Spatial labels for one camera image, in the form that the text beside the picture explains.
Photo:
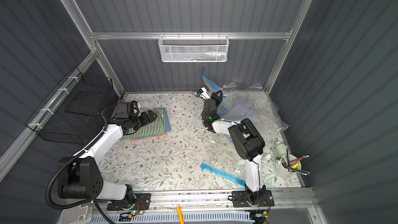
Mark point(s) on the vacuum bag with navy striped garment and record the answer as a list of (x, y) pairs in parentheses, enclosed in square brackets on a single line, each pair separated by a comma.
[(255, 104)]

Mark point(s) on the orange pencil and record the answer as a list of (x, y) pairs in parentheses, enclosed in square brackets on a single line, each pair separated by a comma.
[(180, 216)]

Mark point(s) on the red white striped tank top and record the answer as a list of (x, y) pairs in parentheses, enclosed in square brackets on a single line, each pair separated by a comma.
[(148, 137)]

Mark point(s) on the small white cap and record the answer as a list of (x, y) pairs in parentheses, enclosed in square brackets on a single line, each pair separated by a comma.
[(266, 157)]

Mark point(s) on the white pen cup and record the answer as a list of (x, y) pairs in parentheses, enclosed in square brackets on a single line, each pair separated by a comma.
[(281, 168)]

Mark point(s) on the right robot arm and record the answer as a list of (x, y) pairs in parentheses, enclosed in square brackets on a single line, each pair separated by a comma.
[(246, 139)]

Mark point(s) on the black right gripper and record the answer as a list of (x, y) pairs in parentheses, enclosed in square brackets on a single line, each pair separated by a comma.
[(211, 100)]

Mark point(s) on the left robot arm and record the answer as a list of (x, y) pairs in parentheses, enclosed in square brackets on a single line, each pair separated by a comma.
[(81, 178)]

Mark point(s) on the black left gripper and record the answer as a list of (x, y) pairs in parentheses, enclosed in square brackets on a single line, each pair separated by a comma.
[(146, 117)]

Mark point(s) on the clear blue-zip vacuum bag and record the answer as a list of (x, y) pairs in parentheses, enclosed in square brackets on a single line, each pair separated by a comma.
[(222, 174)]

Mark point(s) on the vacuum bag with green striped garment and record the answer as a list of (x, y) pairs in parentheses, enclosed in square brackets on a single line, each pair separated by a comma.
[(211, 85)]

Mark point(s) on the white plastic holder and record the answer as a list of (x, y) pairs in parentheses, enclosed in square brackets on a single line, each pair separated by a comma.
[(76, 215)]

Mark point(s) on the white wire wall basket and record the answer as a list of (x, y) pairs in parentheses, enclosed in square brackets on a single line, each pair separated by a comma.
[(190, 50)]

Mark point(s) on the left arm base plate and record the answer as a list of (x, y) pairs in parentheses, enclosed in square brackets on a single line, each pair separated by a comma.
[(141, 203)]

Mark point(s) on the green white striped garment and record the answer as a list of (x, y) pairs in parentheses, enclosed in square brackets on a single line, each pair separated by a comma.
[(131, 134)]

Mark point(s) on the black wire wall basket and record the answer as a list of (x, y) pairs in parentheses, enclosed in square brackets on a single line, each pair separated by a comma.
[(73, 114)]

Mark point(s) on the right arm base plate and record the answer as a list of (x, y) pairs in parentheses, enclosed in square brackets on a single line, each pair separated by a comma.
[(247, 199)]

